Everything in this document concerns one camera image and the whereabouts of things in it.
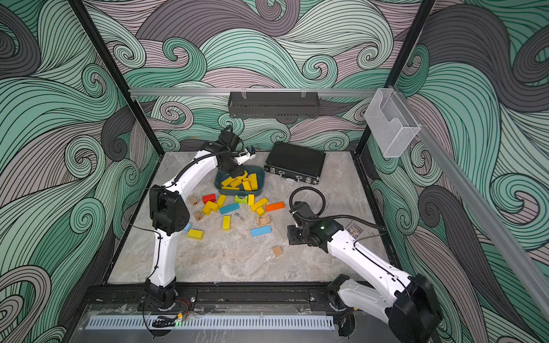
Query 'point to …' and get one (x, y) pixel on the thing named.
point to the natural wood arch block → (263, 221)
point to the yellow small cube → (260, 211)
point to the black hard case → (296, 163)
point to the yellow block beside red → (221, 200)
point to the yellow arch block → (209, 206)
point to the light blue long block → (261, 231)
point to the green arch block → (241, 201)
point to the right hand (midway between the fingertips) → (291, 235)
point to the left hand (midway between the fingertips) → (239, 166)
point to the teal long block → (229, 208)
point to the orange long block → (274, 206)
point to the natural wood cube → (277, 251)
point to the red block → (209, 198)
